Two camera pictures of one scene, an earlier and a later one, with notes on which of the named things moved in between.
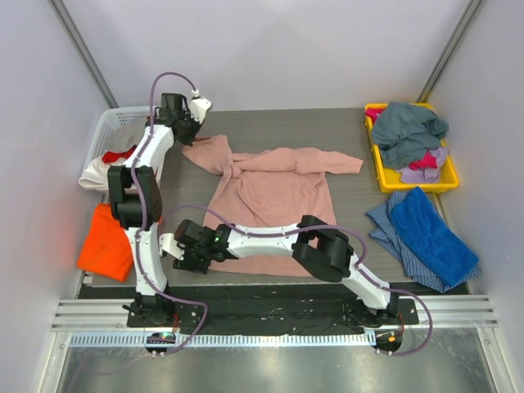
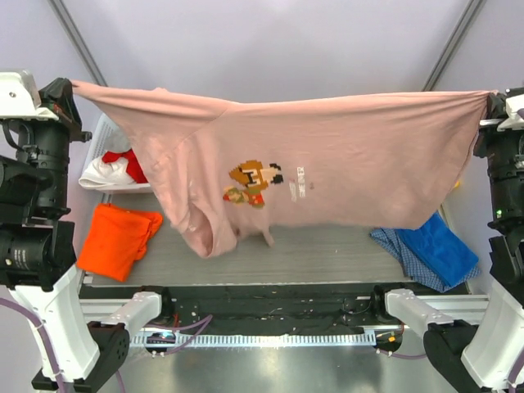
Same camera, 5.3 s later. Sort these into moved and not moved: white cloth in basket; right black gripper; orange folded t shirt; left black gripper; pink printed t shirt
Moved: left black gripper; pink printed t shirt; right black gripper
Not moved: white cloth in basket; orange folded t shirt
